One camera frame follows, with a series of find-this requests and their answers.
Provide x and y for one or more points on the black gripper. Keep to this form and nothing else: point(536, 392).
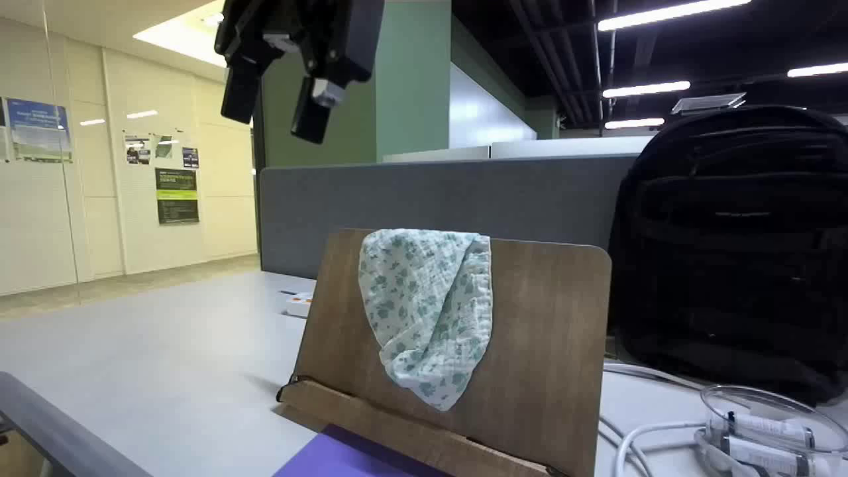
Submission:
point(299, 26)

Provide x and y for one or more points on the floral patterned plate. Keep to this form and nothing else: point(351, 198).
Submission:
point(430, 308)

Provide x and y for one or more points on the brown wooden board stand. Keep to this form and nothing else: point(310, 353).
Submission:
point(538, 353)

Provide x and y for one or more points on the bright square ceiling panel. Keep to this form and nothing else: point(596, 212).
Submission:
point(186, 35)

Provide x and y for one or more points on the grey desk partition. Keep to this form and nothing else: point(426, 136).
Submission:
point(424, 198)

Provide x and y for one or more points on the small white clutter pile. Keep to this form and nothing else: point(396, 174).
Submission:
point(296, 304)

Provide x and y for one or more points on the long ceiling light tube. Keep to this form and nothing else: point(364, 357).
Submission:
point(671, 13)
point(817, 68)
point(646, 87)
point(633, 121)

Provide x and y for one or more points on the purple paper sheet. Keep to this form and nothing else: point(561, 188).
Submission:
point(339, 459)

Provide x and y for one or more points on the black backpack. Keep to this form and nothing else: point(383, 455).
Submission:
point(732, 246)

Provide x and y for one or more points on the white power strip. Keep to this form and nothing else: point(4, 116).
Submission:
point(769, 446)

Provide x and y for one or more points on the small wall photo notice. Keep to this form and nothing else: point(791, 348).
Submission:
point(135, 148)
point(165, 148)
point(188, 157)

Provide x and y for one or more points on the green black wall poster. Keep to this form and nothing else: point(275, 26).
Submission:
point(176, 196)

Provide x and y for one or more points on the blue wall poster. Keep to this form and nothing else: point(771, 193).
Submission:
point(37, 128)

